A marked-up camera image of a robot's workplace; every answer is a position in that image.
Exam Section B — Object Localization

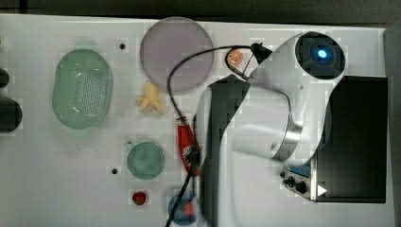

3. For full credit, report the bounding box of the green plastic colander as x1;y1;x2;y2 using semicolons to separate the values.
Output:
51;42;113;136

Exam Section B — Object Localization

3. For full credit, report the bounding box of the red toy strawberry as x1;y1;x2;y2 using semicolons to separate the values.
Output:
131;191;147;205

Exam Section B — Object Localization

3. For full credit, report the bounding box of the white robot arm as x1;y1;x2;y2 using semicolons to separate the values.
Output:
197;31;346;227

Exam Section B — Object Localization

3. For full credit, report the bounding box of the strawberry toy in cup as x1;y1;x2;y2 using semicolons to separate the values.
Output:
183;201;197;216

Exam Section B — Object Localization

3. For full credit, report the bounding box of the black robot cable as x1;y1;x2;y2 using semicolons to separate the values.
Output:
164;42;264;227

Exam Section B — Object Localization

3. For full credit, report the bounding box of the small black bowl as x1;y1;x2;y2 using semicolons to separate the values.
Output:
0;69;9;88

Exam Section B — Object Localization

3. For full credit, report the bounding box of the yellow toy banana bunch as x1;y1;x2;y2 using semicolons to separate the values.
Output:
135;81;165;115

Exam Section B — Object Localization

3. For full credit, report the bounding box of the large black bowl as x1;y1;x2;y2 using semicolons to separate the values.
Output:
0;97;23;133

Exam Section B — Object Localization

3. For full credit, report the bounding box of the orange slice toy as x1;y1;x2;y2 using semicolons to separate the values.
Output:
227;49;243;65

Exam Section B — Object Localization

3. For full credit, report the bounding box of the blue plastic cup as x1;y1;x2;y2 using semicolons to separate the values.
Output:
171;191;199;227

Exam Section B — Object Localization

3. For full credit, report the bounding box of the green plastic cup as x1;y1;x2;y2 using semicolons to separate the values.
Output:
125;141;166;181

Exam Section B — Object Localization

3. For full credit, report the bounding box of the red ketchup bottle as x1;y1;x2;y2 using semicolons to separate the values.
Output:
176;116;201;177

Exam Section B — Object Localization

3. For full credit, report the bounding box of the purple round plate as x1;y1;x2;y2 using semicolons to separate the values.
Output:
140;17;214;92

